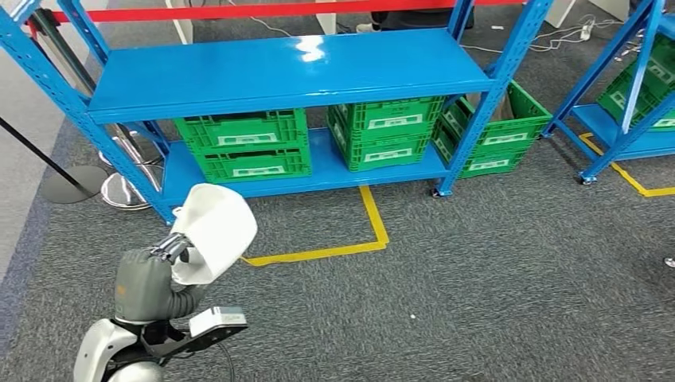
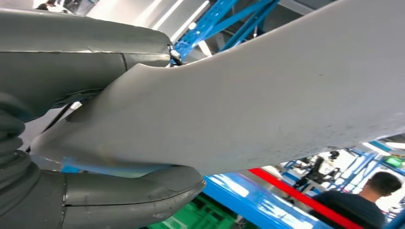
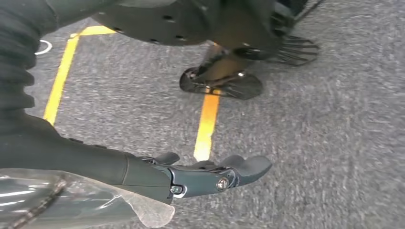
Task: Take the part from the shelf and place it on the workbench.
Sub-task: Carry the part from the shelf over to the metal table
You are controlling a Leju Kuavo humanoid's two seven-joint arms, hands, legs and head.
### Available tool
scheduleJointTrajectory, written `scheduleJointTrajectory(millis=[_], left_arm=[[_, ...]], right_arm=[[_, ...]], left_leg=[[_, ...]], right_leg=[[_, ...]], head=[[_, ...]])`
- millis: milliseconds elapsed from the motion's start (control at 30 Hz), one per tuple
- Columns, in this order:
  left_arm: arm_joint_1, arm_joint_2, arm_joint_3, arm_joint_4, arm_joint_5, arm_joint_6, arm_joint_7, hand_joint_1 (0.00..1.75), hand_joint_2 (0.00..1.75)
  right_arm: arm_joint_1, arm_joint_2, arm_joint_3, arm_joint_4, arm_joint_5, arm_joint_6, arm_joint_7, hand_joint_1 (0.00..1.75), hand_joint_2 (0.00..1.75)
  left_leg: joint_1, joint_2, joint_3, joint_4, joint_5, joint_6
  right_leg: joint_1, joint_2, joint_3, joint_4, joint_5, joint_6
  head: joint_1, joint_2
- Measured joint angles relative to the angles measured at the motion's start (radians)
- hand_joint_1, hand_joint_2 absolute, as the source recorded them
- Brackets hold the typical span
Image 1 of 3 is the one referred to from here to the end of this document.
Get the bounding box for white curved plastic part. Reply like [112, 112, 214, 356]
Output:
[170, 182, 259, 287]

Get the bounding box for black stanchion post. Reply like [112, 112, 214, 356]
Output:
[0, 115, 109, 205]

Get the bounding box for red barrier belt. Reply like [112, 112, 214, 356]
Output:
[49, 0, 529, 25]

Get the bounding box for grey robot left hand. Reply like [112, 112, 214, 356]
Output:
[113, 232, 210, 324]

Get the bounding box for person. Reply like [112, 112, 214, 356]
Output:
[356, 10, 476, 33]

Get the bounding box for white floor cables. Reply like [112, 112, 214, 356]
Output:
[461, 18, 626, 54]

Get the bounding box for white furniture panel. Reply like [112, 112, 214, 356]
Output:
[543, 0, 579, 29]

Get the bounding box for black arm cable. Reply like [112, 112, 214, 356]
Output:
[216, 342, 236, 382]

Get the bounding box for blue metal shelf rack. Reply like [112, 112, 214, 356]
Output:
[543, 0, 675, 185]
[0, 0, 555, 225]

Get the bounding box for brown cardboard piece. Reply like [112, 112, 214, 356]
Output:
[466, 90, 515, 123]

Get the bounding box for chrome stanchion post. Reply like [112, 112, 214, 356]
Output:
[29, 10, 166, 212]

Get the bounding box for white floor cable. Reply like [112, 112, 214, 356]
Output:
[226, 0, 294, 38]

